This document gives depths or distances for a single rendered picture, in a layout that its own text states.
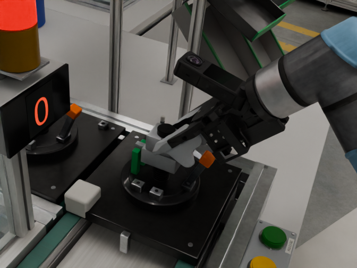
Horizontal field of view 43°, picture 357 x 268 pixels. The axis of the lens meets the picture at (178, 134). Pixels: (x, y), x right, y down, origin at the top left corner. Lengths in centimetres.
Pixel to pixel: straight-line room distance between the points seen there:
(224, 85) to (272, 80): 8
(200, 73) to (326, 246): 47
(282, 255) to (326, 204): 162
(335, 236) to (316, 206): 137
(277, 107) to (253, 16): 34
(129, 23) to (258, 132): 110
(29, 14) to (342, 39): 35
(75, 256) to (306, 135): 70
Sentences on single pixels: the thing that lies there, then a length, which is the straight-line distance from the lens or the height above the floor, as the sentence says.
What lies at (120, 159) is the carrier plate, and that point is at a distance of 85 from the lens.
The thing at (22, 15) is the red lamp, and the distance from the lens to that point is 50.
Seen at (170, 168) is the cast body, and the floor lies 104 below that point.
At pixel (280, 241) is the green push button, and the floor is 97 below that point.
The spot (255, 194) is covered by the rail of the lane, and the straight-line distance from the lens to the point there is 85.
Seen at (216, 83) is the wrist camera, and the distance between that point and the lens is 63.
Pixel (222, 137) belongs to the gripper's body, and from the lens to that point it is 66.
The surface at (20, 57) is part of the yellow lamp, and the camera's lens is 52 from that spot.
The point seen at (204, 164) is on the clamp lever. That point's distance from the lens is 72.
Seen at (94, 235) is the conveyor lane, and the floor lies 92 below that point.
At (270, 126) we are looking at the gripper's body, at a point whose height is 117.
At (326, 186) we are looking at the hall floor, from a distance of 248.
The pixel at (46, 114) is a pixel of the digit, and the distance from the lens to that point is 58.
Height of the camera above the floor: 152
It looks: 36 degrees down
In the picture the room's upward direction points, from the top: 8 degrees clockwise
